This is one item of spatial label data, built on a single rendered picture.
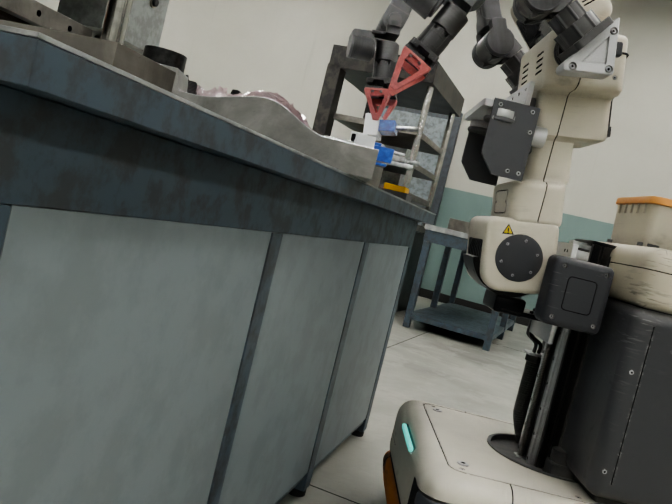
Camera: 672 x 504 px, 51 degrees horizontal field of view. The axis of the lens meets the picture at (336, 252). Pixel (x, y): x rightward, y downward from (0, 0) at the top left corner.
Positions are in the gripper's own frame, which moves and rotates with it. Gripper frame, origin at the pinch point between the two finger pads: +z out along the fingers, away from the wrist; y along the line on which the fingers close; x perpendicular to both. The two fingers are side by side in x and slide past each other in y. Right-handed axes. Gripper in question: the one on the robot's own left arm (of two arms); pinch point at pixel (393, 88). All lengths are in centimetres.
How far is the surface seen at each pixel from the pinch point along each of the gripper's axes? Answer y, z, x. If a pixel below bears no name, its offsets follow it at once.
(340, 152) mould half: 14.9, 17.8, 0.7
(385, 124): -30.1, 2.3, 2.8
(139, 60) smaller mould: 48, 28, -26
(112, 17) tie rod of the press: -45, 25, -70
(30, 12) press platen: -24, 37, -77
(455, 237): -381, -17, 90
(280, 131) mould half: 15.0, 21.8, -10.0
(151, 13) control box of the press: -79, 16, -76
